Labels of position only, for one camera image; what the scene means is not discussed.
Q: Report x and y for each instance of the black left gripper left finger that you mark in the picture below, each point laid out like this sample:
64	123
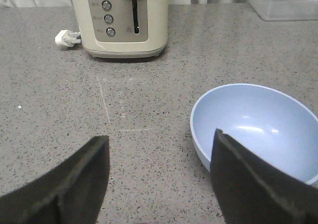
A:
71	193

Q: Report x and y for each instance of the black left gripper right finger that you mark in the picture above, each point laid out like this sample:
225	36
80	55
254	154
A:
251	191

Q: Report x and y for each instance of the blue bowl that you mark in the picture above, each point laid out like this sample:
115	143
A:
273	125

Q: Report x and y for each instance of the white power plug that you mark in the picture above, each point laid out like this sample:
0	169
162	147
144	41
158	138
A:
67	39

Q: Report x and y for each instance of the cream toaster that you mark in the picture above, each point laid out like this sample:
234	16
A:
122	29

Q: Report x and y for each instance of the clear plastic food container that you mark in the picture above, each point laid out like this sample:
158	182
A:
286	10

